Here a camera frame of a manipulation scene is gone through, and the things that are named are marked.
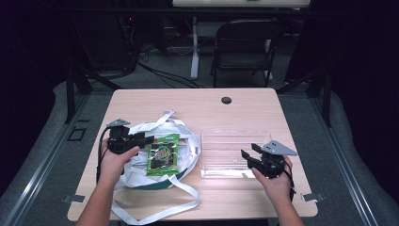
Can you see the dark equipment with red light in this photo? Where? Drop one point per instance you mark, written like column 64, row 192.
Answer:
column 128, row 37

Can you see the green snack packet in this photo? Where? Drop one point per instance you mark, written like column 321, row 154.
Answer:
column 163, row 155

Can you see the clear plastic container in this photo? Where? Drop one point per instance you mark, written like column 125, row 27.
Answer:
column 226, row 150

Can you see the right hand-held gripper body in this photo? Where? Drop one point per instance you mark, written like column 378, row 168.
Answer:
column 271, row 163

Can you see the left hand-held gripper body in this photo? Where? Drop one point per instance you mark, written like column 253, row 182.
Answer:
column 120, row 139

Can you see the person's left hand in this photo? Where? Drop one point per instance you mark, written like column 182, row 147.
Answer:
column 113, row 166

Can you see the white tote bag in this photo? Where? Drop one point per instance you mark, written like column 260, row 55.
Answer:
column 188, row 147

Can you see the black metal stand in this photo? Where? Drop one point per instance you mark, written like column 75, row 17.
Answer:
column 327, row 94
column 70, row 94

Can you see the light wooden table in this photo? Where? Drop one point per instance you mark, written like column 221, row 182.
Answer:
column 188, row 103

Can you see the metal floor rail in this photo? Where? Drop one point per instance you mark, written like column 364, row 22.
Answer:
column 37, row 175
column 345, row 163

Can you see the white desk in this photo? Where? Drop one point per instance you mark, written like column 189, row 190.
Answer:
column 238, row 3

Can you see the grey tape piece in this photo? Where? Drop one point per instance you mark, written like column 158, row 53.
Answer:
column 73, row 198
column 313, row 197

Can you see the black folding chair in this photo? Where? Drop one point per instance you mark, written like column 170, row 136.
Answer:
column 244, row 40

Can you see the person's right hand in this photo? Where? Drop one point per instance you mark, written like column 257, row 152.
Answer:
column 279, row 188

